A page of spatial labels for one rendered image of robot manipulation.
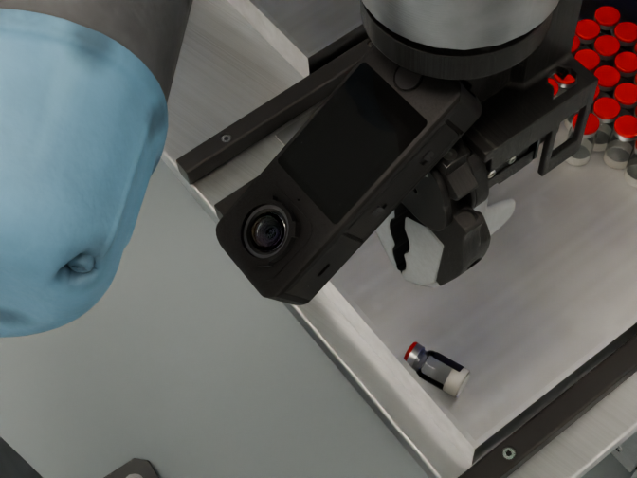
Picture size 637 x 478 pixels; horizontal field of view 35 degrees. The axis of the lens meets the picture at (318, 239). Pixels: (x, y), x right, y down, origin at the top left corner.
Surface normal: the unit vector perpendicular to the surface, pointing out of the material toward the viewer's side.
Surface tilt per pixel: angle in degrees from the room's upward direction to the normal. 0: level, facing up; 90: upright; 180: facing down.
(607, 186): 0
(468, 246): 77
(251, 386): 0
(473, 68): 90
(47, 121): 44
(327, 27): 0
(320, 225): 29
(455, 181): 39
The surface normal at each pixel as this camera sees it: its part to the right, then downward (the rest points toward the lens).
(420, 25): -0.39, 0.81
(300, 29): -0.07, -0.50
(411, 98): -0.47, -0.18
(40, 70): 0.56, -0.30
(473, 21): 0.14, 0.86
